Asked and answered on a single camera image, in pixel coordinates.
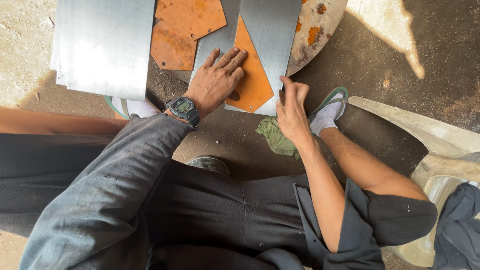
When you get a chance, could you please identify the person's right hand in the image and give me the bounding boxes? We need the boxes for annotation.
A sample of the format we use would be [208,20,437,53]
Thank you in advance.
[275,76,314,145]

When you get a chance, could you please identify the person's left hand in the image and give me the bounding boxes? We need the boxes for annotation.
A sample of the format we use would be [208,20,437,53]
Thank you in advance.
[183,47,248,118]

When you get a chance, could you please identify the orange rusty triangular template plate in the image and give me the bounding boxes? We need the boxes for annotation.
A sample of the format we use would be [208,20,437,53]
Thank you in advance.
[225,15,275,114]

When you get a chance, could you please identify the person's right white sock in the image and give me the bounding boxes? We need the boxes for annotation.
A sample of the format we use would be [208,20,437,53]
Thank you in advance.
[310,92,344,137]

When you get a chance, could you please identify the person's white sock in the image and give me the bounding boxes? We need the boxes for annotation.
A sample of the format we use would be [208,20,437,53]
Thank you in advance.
[310,92,344,137]
[111,97,162,119]

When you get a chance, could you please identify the person's right green sandal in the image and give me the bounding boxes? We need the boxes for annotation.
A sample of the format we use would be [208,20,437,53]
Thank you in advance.
[308,86,349,122]

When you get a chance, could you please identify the person's green sandal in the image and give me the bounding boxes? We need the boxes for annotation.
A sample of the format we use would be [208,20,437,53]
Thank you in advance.
[104,95,131,120]
[308,86,349,122]

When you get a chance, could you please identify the crumpled green rag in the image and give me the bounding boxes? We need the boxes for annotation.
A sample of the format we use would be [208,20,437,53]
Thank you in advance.
[255,116,302,161]

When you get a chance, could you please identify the narrow shiny steel sheet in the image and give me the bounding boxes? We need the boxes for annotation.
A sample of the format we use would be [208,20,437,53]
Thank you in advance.
[188,0,303,117]

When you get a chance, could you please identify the round rusty metal table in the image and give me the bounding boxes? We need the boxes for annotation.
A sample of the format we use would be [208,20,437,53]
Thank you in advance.
[173,0,349,84]

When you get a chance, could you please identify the person's right leg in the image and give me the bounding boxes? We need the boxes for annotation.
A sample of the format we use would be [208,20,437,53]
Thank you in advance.
[319,127,429,202]

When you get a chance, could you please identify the person's leg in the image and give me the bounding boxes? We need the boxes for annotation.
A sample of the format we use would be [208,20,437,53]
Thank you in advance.
[319,127,429,202]
[0,106,130,136]

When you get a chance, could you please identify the shiny black round container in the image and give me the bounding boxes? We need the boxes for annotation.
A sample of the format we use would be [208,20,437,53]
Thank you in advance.
[185,155,231,177]

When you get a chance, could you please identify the black digital wristwatch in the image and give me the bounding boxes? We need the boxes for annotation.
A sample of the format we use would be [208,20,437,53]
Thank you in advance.
[164,96,201,127]

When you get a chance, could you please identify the rusty orange plate with holes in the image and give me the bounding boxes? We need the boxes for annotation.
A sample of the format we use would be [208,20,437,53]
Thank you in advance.
[155,0,228,41]
[150,20,198,71]

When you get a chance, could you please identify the person's black shorts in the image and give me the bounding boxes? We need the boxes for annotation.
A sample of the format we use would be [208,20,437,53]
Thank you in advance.
[0,132,439,270]

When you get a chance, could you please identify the dirty white plastic chair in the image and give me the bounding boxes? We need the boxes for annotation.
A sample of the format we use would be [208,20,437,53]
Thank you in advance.
[348,96,480,268]

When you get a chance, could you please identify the person's left white sock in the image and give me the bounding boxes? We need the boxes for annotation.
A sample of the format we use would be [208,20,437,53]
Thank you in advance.
[111,97,162,119]

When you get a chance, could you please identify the person's left green sandal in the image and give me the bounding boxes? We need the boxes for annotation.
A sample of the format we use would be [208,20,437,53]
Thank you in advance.
[104,95,131,120]

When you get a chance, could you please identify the wide shiny steel sheet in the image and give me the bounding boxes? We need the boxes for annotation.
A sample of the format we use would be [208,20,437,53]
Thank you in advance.
[50,0,155,102]

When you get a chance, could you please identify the dark grey cloth bundle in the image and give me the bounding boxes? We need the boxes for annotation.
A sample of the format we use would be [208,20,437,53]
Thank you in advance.
[430,182,480,270]

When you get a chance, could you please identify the person's grey shirt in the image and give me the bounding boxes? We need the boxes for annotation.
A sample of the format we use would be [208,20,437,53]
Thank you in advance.
[19,113,387,270]

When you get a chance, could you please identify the person's left leg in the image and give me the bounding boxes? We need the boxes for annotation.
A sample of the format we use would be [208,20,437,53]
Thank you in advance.
[0,106,130,136]

